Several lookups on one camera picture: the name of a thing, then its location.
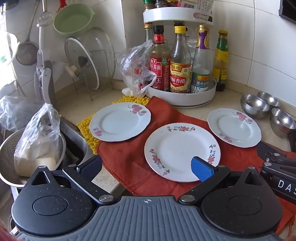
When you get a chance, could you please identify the plastic bag of food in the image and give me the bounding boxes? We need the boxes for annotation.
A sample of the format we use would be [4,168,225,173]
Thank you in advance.
[14,103,60,177]

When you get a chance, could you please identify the crumpled clear plastic bag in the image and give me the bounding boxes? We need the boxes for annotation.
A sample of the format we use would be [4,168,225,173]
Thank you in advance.
[1,95,44,132]

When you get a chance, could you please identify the green yellow label oil bottle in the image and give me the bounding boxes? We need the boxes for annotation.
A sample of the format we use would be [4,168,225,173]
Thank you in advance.
[212,30,229,92]

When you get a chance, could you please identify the white rotating condiment rack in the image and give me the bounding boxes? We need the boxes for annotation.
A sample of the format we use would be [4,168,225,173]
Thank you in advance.
[143,7,216,108]

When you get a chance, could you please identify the clear plastic bag with packets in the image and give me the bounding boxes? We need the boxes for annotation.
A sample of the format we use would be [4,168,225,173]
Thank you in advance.
[115,40,157,97]

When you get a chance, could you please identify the purple label soy sauce bottle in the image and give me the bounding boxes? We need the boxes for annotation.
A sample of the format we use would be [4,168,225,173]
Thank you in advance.
[191,25,210,93]

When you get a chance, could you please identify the hanging mesh strainer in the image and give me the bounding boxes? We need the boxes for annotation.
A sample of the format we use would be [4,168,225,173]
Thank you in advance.
[16,1,40,66]

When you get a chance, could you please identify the red label sesame oil bottle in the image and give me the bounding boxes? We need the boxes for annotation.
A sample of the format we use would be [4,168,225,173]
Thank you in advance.
[149,25,171,91]

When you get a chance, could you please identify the grey white folding handle tool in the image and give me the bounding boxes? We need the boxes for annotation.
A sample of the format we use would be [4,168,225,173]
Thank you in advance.
[34,10,56,106]

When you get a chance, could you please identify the steel bowl back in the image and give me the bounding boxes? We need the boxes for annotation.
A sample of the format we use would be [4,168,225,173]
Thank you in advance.
[257,91,281,110]

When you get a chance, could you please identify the steel bowl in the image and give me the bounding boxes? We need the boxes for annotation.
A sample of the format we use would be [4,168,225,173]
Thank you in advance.
[269,108,295,138]
[257,91,281,110]
[240,94,269,118]

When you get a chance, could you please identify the floral white plate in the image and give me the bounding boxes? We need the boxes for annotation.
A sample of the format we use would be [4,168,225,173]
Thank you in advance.
[89,102,152,142]
[207,108,262,148]
[144,123,221,183]

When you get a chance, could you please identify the glass pot lid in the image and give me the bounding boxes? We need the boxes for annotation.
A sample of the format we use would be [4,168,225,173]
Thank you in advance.
[65,37,100,90]

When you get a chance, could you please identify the yellow cap vinegar bottle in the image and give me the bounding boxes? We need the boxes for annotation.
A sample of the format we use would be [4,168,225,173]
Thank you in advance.
[170,25,191,93]

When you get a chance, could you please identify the yellow chenille mat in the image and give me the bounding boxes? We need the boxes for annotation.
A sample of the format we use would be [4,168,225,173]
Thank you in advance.
[78,96,151,155]

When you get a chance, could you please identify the steel colander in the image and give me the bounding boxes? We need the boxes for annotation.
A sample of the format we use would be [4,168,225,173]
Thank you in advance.
[1,128,66,189]

